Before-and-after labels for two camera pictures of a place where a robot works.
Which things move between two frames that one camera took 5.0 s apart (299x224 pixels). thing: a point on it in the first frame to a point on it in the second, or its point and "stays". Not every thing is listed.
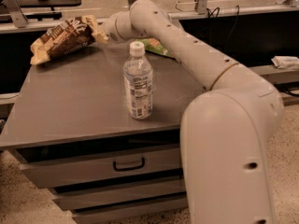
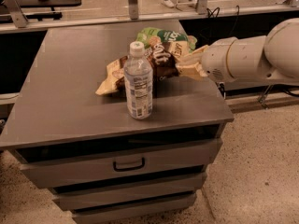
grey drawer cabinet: [72, 135] stays
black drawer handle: [129, 168] stays
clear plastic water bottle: [138, 82] stays
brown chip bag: [71, 35] to [163, 63]
